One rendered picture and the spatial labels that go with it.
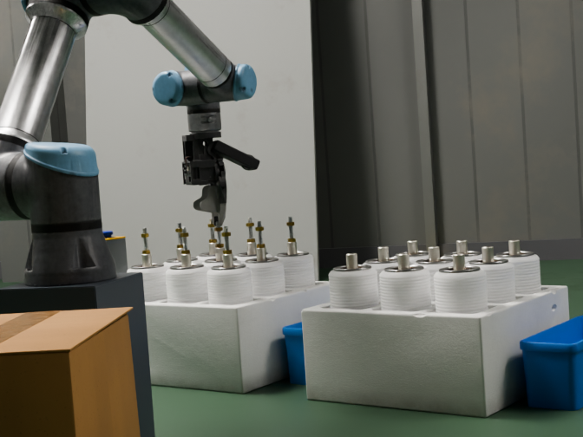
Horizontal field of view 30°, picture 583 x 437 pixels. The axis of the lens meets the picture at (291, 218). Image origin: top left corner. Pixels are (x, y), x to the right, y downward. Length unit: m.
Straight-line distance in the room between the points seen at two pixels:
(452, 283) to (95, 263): 0.64
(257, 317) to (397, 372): 0.38
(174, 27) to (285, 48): 2.09
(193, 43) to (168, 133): 2.15
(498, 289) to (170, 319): 0.71
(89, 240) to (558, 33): 2.83
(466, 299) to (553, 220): 2.37
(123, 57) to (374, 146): 1.07
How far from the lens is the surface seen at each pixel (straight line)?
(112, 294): 1.77
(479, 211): 4.34
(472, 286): 1.97
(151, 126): 4.32
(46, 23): 2.03
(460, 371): 1.95
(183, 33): 2.12
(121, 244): 2.60
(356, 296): 2.09
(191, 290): 2.34
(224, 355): 2.25
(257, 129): 4.15
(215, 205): 2.43
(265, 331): 2.29
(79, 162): 1.78
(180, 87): 2.32
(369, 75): 4.40
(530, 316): 2.10
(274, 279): 2.36
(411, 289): 2.02
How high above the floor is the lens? 0.49
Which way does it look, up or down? 4 degrees down
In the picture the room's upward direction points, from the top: 4 degrees counter-clockwise
